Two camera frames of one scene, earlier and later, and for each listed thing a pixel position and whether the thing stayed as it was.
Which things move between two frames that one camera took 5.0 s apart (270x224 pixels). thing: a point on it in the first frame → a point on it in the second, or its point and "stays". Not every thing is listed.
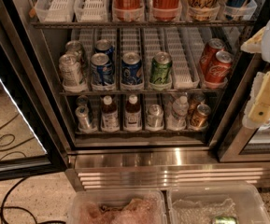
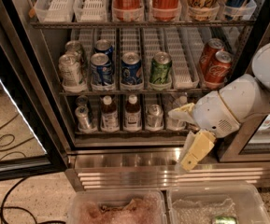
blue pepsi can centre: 132,68 stays
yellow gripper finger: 254,44 → 184,112
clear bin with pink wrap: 119,206 stays
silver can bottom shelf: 155,117 stays
